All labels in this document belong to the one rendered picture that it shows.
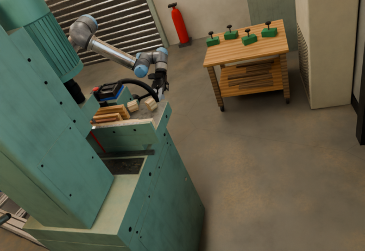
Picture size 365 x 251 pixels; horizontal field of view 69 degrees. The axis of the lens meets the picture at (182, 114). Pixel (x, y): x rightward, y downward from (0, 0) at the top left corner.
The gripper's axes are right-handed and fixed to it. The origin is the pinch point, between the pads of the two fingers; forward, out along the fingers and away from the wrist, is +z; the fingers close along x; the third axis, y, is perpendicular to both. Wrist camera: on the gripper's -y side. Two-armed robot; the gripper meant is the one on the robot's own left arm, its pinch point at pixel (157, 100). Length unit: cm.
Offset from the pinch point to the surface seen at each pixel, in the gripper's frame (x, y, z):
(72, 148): -1, -59, 41
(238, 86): -32, 92, -46
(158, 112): -16.7, -29.1, 19.8
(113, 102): 5.8, -32.1, 13.1
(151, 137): -16.5, -33.5, 32.1
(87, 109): 6, -47, 22
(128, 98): 4.0, -22.5, 7.5
